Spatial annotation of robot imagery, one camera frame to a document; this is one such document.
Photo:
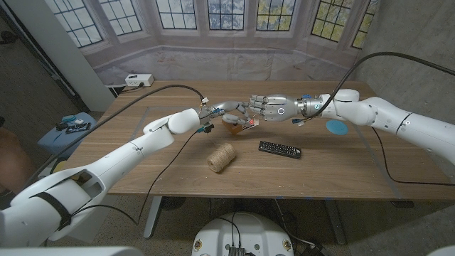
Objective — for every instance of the person's bare leg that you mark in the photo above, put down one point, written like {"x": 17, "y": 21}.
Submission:
{"x": 14, "y": 160}

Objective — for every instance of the yellow round object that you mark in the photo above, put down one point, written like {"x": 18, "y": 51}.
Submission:
{"x": 58, "y": 166}

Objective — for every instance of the blue round disc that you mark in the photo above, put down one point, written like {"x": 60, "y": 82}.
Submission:
{"x": 337, "y": 127}

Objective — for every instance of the white table leg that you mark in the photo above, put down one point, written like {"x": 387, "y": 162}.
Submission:
{"x": 336, "y": 224}
{"x": 153, "y": 217}

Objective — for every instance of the blue padded stool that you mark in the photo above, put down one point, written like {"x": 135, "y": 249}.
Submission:
{"x": 60, "y": 142}

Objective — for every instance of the red and white match box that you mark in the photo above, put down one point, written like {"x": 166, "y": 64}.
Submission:
{"x": 250, "y": 124}

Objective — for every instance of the black flat device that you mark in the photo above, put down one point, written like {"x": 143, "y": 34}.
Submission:
{"x": 78, "y": 128}

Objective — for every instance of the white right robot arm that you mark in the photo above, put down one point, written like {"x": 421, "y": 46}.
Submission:
{"x": 398, "y": 121}

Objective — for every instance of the black round floor fan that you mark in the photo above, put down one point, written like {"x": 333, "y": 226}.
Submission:
{"x": 174, "y": 202}

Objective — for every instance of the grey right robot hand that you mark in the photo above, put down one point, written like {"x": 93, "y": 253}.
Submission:
{"x": 281, "y": 106}

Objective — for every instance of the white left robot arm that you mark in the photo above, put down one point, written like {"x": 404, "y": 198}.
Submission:
{"x": 89, "y": 177}

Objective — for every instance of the small white object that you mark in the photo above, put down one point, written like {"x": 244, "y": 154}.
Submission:
{"x": 79, "y": 121}

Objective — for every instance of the white power strip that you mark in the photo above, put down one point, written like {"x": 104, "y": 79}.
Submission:
{"x": 138, "y": 80}

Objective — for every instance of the jute twine spool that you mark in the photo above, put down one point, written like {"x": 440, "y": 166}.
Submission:
{"x": 221, "y": 158}

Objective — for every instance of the black remote control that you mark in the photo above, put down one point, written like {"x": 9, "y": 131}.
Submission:
{"x": 279, "y": 149}

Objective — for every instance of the printed window backdrop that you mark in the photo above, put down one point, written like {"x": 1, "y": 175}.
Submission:
{"x": 227, "y": 64}

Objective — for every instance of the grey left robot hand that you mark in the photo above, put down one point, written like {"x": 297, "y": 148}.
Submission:
{"x": 224, "y": 106}

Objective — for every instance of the orange wooden block with holes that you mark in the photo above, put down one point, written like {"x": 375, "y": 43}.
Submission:
{"x": 232, "y": 128}

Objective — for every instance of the small black object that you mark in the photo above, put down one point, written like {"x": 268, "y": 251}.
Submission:
{"x": 62, "y": 126}

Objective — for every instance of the teal small object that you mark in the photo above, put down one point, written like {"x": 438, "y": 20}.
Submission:
{"x": 69, "y": 118}

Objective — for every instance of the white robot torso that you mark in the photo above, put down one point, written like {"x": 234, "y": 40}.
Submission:
{"x": 249, "y": 234}

